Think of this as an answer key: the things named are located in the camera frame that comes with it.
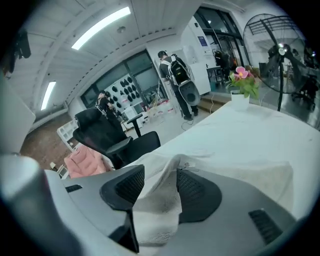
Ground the pink flower pot plant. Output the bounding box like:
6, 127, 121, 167
224, 66, 261, 112

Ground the white cubby shelf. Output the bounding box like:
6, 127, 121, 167
56, 119, 78, 151

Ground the black head-mounted camera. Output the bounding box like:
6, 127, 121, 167
9, 31, 32, 61

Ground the long ceiling light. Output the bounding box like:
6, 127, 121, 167
40, 80, 57, 111
71, 6, 132, 51

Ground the person's light blue shirt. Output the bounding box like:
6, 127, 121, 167
0, 72, 37, 156

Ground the black standing fan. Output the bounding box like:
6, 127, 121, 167
242, 13, 311, 113

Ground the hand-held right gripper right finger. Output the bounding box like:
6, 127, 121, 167
176, 167, 223, 224

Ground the wooden step platform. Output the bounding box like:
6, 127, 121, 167
199, 93, 233, 112

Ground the wall of black pouches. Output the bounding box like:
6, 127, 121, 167
109, 76, 141, 108

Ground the cluster of clear water jugs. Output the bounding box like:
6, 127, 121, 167
149, 98, 176, 118

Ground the black mesh office chair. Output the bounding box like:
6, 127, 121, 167
72, 107, 161, 170

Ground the beige towel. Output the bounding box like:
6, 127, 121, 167
124, 152, 295, 247

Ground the dark clothes rack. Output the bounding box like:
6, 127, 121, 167
213, 48, 231, 83

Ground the pink cushion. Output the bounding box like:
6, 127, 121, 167
63, 143, 113, 179

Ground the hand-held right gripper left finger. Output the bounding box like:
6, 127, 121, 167
99, 164, 146, 254

